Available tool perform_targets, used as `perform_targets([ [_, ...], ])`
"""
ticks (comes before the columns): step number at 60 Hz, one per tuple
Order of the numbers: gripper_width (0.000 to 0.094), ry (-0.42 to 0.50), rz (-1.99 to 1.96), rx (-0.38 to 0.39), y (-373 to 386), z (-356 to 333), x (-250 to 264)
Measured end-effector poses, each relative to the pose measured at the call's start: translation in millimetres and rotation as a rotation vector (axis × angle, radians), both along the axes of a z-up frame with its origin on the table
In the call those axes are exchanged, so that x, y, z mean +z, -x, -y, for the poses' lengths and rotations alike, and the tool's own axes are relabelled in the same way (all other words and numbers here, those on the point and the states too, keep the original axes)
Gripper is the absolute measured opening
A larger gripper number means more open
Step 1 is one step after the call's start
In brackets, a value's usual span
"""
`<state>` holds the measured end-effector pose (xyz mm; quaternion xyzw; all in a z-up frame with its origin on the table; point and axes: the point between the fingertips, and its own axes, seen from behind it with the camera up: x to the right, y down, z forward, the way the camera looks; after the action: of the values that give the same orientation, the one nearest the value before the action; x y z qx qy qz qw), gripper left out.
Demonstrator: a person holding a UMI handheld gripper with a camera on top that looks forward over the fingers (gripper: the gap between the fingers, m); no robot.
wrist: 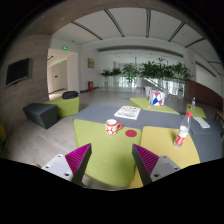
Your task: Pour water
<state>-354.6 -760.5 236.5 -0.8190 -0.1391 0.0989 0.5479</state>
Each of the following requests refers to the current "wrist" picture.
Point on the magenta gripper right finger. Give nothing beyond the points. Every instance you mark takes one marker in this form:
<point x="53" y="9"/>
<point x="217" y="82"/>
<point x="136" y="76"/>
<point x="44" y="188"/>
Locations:
<point x="152" y="167"/>

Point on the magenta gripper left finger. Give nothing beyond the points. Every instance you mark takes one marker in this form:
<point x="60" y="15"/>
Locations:
<point x="71" y="166"/>

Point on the plastic water bottle red cap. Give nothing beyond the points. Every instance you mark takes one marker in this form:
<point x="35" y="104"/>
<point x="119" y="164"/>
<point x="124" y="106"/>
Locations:
<point x="183" y="130"/>

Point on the small distant water bottle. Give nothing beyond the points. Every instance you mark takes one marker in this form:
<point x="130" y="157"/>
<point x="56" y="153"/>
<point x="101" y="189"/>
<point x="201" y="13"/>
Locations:
<point x="193" y="103"/>

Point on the yellow table block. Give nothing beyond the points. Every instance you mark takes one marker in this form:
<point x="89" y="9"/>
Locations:
<point x="160" y="141"/>

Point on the red round coaster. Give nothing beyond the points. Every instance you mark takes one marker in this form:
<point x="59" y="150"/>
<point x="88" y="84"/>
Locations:
<point x="131" y="133"/>

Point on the lime green table block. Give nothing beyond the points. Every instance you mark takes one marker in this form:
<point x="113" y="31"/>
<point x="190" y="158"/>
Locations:
<point x="111" y="161"/>

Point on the red white patterned mug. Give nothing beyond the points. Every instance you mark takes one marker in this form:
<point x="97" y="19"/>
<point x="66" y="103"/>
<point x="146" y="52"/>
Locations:
<point x="113" y="126"/>

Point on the open magazine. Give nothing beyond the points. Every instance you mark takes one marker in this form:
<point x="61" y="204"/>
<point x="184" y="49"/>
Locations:
<point x="128" y="112"/>

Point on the lime green ottoman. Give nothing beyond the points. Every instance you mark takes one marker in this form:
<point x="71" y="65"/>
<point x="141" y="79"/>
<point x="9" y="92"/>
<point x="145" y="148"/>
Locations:
<point x="66" y="107"/>

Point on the dark grey ottoman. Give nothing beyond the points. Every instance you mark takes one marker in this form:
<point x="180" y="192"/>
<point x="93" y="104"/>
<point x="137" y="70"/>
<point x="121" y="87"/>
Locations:
<point x="44" y="115"/>

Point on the far lime green table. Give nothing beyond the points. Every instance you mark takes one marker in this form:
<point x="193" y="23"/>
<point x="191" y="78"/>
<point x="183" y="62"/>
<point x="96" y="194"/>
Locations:
<point x="144" y="104"/>

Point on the red white blue box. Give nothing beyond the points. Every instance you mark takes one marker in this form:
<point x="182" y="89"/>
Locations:
<point x="156" y="98"/>

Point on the black cushion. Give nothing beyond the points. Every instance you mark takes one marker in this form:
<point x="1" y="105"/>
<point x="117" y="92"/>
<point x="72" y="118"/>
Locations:
<point x="70" y="94"/>

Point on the white booklet on table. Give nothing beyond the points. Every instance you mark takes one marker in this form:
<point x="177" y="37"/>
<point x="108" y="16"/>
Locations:
<point x="202" y="122"/>

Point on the red fire extinguisher box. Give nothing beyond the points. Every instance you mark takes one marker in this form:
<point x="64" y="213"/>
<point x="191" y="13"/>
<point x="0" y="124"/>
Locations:
<point x="90" y="85"/>

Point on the row of potted plants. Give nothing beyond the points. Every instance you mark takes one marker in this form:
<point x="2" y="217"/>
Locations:
<point x="151" y="70"/>

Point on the framed wall picture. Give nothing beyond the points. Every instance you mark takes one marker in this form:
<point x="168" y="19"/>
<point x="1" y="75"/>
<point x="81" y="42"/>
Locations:
<point x="91" y="63"/>

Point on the wall mounted black television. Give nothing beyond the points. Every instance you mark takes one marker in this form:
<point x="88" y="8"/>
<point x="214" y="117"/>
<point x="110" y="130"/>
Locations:
<point x="18" y="71"/>

